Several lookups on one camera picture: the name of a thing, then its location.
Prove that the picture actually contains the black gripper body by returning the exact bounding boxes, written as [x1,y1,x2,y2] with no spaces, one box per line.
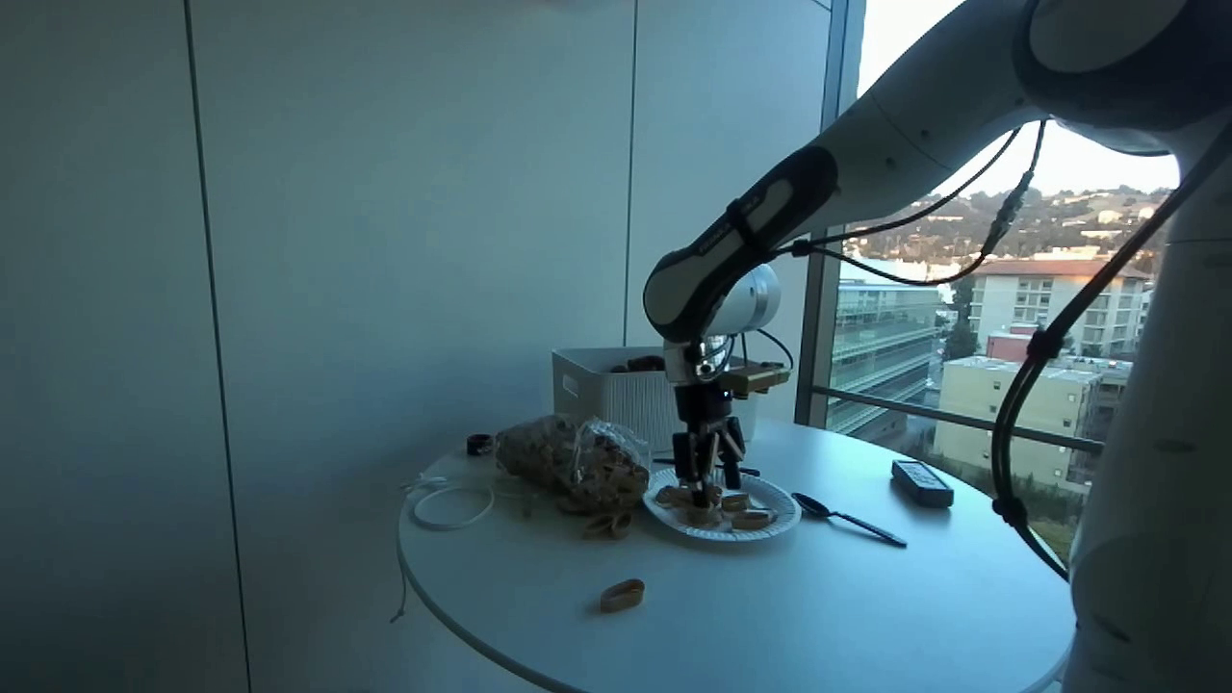
[668,372,746,437]

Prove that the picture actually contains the white paper plate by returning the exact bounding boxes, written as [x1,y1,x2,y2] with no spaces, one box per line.
[638,466,804,548]

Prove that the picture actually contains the black plastic spoon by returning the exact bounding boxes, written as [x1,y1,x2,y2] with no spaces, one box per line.
[790,487,913,553]

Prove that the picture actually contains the white storage box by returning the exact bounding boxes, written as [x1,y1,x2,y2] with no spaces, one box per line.
[551,341,686,453]

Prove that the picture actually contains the clear plastic bag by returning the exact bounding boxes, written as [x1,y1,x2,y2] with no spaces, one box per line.
[494,413,654,523]

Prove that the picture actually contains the metal balcony railing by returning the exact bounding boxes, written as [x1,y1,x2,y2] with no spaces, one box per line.
[819,382,1108,453]

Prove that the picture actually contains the grey balcony building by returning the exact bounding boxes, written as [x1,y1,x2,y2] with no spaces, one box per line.
[827,261,958,446]

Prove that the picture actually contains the black rectangular block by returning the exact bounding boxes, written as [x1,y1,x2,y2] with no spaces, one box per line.
[890,453,958,513]

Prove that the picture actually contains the beige flat roofed building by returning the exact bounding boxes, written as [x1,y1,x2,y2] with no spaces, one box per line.
[928,353,1137,498]

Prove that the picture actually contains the red roofed white building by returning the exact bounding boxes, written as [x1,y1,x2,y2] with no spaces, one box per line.
[967,250,1160,363]

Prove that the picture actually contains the gold camera module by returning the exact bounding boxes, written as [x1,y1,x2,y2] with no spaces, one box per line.
[718,363,797,395]

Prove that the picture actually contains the white cord loop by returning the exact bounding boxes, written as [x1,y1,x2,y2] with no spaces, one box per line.
[405,471,502,535]

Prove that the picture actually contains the thick black cable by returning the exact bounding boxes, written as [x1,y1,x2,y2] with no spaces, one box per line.
[988,120,1232,580]

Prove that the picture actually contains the thin black camera cable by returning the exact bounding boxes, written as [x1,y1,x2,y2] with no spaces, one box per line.
[781,113,1050,287]

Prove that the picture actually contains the grey window frame post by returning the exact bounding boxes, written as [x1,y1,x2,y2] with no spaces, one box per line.
[790,0,872,431]

